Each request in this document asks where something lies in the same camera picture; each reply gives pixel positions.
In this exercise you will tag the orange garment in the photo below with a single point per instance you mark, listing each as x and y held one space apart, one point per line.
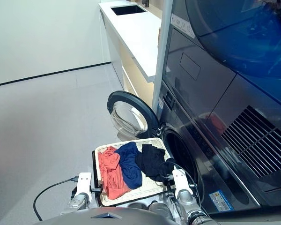
110 168

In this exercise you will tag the dark blue garment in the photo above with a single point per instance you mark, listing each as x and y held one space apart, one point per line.
128 164

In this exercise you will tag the pale woven laundry basket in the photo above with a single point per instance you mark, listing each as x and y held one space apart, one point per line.
150 187

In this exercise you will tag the black basket stand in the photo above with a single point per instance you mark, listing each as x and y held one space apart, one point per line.
97 199

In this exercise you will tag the grey washing machine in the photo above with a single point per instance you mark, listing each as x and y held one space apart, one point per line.
201 150

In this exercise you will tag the round glass washing machine door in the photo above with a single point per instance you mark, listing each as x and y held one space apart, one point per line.
131 98

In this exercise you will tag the black garment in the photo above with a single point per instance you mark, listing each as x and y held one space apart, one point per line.
150 161

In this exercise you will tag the silver robot torso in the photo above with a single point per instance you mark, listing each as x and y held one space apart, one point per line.
107 218

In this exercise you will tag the colourful energy label sticker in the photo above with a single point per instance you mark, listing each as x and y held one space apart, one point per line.
221 200

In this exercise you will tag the blue white sticker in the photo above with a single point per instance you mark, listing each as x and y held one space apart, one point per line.
160 103

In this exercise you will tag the white cabinet side panel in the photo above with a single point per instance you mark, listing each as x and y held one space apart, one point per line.
162 58

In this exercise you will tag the white counter cabinet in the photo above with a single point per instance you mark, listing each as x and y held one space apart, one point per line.
135 35

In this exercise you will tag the white dryer label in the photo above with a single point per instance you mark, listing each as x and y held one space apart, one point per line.
182 25

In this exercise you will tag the black sink basin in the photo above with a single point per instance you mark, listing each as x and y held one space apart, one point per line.
128 9

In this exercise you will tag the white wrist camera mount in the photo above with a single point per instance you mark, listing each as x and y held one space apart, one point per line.
181 180
84 182

